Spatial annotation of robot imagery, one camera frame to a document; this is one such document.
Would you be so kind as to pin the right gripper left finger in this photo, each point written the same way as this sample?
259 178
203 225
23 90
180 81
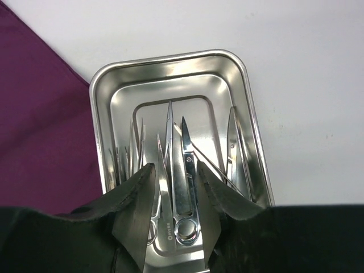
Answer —
108 234

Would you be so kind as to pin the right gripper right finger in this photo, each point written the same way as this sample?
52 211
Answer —
241 236

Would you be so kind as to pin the steel forceps ring handled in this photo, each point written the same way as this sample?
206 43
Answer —
187 229

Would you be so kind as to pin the pointed steel tweezers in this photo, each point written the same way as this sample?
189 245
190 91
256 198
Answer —
237 169

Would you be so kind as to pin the steel tweezers bottom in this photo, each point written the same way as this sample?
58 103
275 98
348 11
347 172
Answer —
137 139

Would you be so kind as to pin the stainless steel instrument tray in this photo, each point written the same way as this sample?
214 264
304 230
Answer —
202 86

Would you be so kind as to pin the steel hemostat ring handled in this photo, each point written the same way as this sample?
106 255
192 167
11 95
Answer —
162 220

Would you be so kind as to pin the purple surgical drape cloth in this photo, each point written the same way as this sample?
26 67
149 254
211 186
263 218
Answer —
48 151

